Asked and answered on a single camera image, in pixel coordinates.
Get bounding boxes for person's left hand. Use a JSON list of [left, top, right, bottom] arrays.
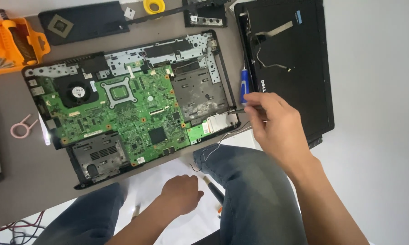
[[160, 174, 205, 217]]

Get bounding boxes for person's right hand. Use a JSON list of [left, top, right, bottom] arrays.
[[243, 91, 316, 174]]

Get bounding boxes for black tweezers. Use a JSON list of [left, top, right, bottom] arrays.
[[229, 106, 264, 114]]

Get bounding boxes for black laptop screen lid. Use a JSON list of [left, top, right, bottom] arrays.
[[234, 0, 335, 149]]

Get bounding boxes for black laptop base chassis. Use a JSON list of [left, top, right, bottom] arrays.
[[21, 29, 241, 190]]

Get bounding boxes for person's right leg in jeans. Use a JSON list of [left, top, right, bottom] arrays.
[[192, 144, 309, 245]]

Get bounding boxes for person's leg in jeans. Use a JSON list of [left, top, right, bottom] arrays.
[[33, 182, 128, 245], [192, 144, 309, 245]]

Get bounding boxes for green laptop motherboard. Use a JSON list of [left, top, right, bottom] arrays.
[[34, 64, 212, 166]]

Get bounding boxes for black plastic trim strip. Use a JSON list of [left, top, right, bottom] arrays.
[[126, 4, 191, 25]]

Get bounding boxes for yellow tape roll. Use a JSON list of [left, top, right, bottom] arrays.
[[143, 0, 166, 15]]

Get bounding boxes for black laptop cooling fan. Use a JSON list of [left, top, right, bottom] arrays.
[[54, 76, 100, 109]]

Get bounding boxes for black laptop cover panel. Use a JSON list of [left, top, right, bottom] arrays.
[[38, 1, 130, 46]]

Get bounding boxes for person's left leg in jeans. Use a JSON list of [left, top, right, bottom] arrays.
[[33, 182, 128, 245]]

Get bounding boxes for clear plastic pry stick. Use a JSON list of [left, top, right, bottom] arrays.
[[38, 112, 51, 146]]

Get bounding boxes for square processor chip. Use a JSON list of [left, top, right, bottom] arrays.
[[47, 14, 74, 39]]

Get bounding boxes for orange screwdriver kit case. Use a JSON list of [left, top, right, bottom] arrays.
[[0, 17, 51, 77]]

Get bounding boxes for blue handled screwdriver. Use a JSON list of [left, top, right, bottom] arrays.
[[240, 56, 251, 105]]

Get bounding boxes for thin black and white wires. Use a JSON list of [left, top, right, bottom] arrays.
[[189, 121, 253, 173]]

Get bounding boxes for grey flat ribbon cable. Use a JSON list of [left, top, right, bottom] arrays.
[[255, 20, 294, 71]]

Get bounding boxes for black handled screwdriver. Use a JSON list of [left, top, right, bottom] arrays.
[[203, 175, 226, 205]]

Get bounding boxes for black laptop bracket part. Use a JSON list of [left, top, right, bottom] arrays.
[[183, 0, 228, 29]]

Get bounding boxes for pink ring opening tool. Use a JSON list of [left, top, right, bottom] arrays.
[[10, 114, 39, 140]]

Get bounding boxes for orange and black screwdriver handle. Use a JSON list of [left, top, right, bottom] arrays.
[[0, 9, 39, 66]]

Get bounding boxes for red and black floor cables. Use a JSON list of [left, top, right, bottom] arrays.
[[0, 210, 46, 245]]

